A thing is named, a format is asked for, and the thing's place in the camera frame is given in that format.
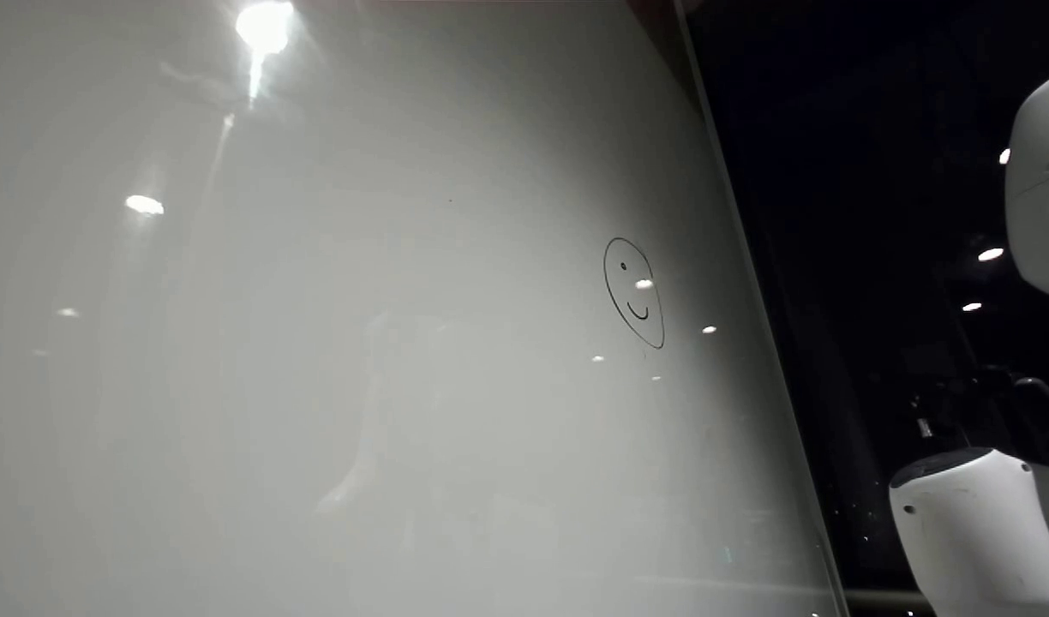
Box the black smiley face drawing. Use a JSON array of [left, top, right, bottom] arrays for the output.
[[600, 233, 669, 352]]

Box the large white whiteboard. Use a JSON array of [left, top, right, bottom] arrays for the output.
[[0, 0, 852, 617]]

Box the grey metal rail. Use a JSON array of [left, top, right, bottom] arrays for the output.
[[844, 586, 932, 617]]

